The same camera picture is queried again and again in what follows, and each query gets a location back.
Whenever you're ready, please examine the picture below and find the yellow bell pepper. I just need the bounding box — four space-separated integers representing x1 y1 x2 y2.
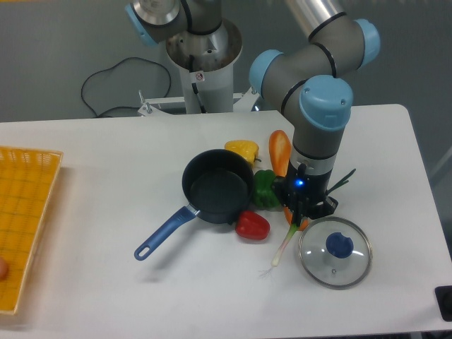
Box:
224 140 261 167

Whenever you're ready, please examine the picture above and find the black device at table edge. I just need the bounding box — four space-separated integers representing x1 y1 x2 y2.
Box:
434 285 452 322

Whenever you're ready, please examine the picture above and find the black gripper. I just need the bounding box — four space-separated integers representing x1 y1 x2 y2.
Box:
274 164 338 227

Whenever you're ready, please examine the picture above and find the green bell pepper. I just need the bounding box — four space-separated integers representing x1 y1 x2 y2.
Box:
252 169 280 210

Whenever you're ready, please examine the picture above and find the dark pot with blue handle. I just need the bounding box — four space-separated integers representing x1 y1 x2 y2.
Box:
134 149 254 261

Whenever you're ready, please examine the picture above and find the green onion with white root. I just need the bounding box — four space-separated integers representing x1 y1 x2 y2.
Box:
259 170 355 278

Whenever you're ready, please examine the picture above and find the glass lid with blue knob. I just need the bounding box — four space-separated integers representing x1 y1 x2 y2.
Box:
298 216 373 290

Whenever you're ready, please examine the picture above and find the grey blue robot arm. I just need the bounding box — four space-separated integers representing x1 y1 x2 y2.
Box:
125 1 381 226

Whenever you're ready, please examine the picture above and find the yellow woven basket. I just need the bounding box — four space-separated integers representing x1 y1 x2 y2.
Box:
1 146 64 315

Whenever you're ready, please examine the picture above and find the red bell pepper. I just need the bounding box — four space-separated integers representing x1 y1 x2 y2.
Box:
235 210 270 241

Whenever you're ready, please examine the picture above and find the white metal mounting bracket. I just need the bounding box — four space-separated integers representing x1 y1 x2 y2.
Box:
137 88 260 117

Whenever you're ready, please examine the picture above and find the orange carrot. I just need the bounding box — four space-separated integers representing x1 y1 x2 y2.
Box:
268 130 308 233

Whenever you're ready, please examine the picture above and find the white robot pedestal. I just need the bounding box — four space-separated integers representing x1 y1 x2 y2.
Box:
166 18 242 114

